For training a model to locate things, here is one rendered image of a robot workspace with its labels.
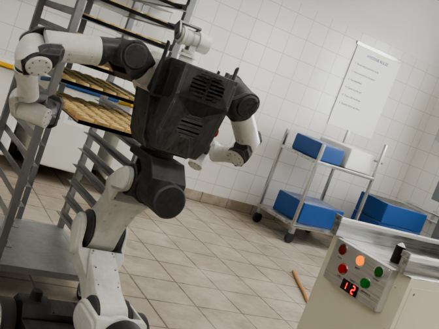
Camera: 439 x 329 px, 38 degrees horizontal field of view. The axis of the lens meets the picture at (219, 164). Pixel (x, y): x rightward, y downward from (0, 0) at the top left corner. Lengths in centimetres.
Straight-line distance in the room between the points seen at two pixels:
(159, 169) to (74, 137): 288
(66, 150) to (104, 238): 257
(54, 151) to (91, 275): 265
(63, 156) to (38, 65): 301
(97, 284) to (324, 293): 78
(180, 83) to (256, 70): 418
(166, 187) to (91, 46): 48
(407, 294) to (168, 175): 82
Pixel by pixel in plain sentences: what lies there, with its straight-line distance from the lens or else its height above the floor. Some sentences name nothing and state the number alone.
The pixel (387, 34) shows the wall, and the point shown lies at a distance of 695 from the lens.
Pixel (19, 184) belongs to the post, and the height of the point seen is 50.
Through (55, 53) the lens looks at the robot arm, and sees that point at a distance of 195.
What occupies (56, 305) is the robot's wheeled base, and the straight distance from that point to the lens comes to 251.
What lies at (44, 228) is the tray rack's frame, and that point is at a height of 15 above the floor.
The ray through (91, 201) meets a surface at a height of 42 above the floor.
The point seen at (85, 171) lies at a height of 51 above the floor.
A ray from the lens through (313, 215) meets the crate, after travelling 604.
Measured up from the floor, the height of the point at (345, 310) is 64.
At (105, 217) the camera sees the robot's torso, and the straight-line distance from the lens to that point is 232.
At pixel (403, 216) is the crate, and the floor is 52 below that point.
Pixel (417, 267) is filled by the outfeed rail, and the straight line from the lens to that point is 199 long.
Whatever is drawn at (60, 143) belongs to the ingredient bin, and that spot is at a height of 32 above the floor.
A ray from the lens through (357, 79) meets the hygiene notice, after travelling 678.
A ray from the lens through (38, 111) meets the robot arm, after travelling 215.
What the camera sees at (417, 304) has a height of 76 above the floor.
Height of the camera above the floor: 119
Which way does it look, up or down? 7 degrees down
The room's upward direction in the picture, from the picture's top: 20 degrees clockwise
